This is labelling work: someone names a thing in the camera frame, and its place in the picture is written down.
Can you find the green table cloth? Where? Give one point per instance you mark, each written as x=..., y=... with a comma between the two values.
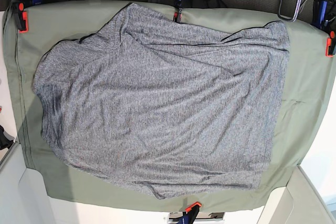
x=309, y=81

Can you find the orange black clamp right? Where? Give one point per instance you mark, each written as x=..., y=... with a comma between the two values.
x=330, y=45

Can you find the orange black clamp bottom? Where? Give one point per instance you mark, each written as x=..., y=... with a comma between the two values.
x=190, y=214

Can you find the orange black clamp left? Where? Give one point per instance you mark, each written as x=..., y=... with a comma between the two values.
x=20, y=17

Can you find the orange black clamp top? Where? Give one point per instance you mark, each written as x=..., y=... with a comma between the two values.
x=178, y=13

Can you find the orange black clamp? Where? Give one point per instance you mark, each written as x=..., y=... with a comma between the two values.
x=190, y=214
x=330, y=45
x=20, y=17
x=178, y=13

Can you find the grey heathered T-shirt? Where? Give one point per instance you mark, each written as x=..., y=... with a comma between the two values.
x=163, y=108

